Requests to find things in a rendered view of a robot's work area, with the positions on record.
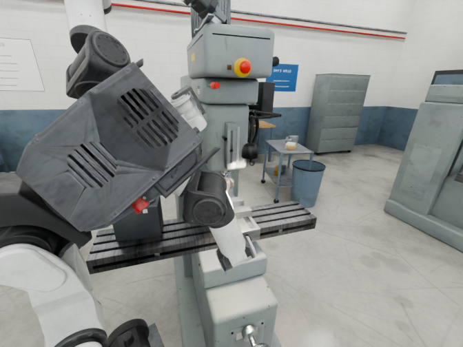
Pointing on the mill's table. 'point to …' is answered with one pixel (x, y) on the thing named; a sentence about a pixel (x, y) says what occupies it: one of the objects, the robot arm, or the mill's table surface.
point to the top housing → (230, 51)
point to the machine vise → (249, 226)
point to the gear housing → (226, 90)
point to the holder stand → (141, 223)
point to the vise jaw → (242, 211)
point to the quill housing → (239, 112)
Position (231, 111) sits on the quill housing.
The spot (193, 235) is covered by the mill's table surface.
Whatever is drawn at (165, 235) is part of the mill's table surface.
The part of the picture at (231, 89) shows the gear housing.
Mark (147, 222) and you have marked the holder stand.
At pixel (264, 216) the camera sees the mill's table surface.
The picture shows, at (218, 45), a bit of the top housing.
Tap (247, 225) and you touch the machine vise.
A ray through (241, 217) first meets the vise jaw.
